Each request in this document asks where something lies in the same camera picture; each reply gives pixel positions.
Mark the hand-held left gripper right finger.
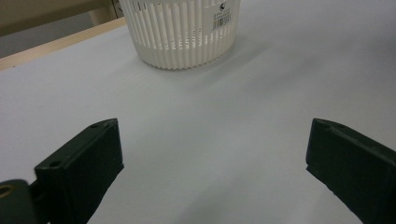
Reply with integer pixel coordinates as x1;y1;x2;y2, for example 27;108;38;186
304;118;396;224

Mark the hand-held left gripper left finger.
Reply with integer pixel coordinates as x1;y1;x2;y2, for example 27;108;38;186
34;118;125;224

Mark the white plastic basket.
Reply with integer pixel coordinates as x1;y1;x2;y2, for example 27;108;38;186
118;0;242;71

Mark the wooden table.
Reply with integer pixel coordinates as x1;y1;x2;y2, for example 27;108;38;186
0;16;128;72

